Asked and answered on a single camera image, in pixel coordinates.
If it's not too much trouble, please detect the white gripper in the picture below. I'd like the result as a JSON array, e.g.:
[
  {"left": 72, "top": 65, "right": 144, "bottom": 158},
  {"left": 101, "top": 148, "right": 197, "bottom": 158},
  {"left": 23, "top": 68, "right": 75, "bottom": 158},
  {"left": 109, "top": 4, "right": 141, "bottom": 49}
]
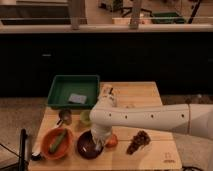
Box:
[{"left": 91, "top": 125, "right": 110, "bottom": 151}]

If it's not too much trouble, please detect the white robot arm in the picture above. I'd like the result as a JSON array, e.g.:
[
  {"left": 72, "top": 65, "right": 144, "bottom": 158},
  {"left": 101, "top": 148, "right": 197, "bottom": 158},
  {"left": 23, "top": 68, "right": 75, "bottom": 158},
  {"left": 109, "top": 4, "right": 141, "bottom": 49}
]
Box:
[{"left": 89, "top": 95, "right": 213, "bottom": 148}]

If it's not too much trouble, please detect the purple bowl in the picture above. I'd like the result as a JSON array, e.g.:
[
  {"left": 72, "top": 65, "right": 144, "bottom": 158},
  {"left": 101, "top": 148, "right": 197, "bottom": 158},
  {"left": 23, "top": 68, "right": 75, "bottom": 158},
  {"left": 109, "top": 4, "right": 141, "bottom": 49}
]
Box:
[{"left": 77, "top": 131, "right": 103, "bottom": 160}]

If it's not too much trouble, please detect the orange bowl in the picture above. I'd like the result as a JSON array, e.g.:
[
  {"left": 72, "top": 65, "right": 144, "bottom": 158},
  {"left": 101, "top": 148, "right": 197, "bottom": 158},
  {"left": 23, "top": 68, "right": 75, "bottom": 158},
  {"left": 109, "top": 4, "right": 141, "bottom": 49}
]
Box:
[{"left": 41, "top": 128, "right": 73, "bottom": 160}]

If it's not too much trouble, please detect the orange fruit toy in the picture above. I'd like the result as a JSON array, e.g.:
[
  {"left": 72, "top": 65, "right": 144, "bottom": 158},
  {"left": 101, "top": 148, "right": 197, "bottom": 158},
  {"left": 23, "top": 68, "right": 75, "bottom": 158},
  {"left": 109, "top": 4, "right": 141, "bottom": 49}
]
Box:
[{"left": 106, "top": 134, "right": 118, "bottom": 148}]

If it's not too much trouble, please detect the small green cup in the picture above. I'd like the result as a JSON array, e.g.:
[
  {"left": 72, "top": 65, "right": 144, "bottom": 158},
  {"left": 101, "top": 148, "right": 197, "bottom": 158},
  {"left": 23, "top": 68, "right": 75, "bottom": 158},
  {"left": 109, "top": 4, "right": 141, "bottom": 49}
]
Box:
[{"left": 80, "top": 111, "right": 91, "bottom": 126}]

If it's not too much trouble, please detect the metal cup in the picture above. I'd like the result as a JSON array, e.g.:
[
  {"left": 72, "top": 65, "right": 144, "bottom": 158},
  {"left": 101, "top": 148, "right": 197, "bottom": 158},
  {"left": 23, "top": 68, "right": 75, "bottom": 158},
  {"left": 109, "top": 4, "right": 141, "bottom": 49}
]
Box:
[{"left": 59, "top": 109, "right": 72, "bottom": 125}]

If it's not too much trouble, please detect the wooden block toy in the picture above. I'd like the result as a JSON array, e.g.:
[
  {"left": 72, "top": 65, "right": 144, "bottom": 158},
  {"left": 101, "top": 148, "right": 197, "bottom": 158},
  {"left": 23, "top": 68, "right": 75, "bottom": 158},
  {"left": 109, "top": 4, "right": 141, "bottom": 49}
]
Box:
[{"left": 99, "top": 84, "right": 113, "bottom": 97}]

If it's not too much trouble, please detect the grey sponge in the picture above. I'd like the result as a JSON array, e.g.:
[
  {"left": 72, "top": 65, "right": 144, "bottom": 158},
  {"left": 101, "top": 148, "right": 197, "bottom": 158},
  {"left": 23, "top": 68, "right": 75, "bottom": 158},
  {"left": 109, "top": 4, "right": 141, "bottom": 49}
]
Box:
[{"left": 68, "top": 94, "right": 87, "bottom": 104}]

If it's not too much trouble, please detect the green cucumber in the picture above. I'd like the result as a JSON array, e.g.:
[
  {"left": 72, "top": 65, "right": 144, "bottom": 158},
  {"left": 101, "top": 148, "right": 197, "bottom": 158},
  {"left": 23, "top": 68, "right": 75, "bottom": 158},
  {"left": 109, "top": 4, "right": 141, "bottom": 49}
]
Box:
[{"left": 49, "top": 130, "right": 67, "bottom": 154}]

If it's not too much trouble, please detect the green plastic tray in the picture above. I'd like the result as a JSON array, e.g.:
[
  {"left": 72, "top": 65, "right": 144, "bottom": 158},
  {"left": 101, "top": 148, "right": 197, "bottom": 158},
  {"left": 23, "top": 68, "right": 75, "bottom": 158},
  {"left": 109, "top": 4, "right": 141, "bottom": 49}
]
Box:
[{"left": 47, "top": 75, "right": 100, "bottom": 109}]

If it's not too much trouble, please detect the black pole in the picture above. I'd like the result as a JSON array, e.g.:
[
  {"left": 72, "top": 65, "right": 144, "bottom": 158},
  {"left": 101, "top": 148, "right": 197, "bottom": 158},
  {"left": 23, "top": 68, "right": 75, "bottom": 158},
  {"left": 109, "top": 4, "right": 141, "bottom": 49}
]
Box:
[{"left": 19, "top": 129, "right": 27, "bottom": 171}]

